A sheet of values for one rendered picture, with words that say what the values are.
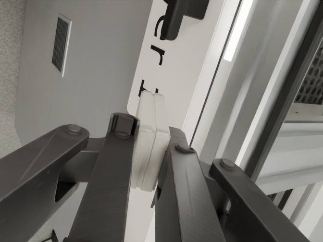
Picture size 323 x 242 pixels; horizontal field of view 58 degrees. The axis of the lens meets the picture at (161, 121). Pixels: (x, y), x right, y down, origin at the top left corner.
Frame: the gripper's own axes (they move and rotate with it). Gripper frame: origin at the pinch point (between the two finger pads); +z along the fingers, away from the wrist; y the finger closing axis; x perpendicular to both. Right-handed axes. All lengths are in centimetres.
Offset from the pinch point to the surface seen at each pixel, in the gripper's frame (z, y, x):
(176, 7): 10.8, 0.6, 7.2
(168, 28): 10.8, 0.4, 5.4
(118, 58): 28.6, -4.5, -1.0
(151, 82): 17.5, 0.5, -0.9
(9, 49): 90, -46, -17
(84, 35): 40.7, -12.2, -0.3
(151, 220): 12.1, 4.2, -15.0
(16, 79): 92, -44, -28
